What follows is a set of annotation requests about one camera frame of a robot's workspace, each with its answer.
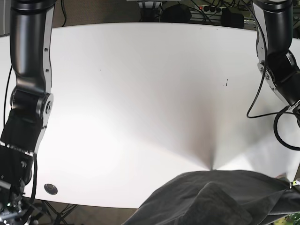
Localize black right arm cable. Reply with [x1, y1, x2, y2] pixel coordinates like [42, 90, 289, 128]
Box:
[29, 153, 38, 204]

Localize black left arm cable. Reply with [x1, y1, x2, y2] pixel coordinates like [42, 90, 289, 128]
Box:
[246, 14, 300, 150]

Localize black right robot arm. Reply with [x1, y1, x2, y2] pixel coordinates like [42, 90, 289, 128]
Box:
[0, 0, 56, 225]

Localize grey T-shirt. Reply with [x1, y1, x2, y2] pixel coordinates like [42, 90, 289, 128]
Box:
[126, 170, 300, 225]

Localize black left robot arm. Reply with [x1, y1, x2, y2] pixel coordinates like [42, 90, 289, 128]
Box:
[252, 0, 300, 151]

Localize left silver table grommet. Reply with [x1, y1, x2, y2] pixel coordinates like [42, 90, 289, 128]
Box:
[44, 184, 58, 195]

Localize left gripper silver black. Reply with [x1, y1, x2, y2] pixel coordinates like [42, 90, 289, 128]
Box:
[290, 178, 300, 188]

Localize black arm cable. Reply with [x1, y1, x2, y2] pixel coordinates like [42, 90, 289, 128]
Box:
[246, 14, 300, 150]
[29, 153, 38, 204]

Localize black folding table legs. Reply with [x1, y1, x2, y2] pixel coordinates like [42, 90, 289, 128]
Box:
[33, 200, 79, 225]

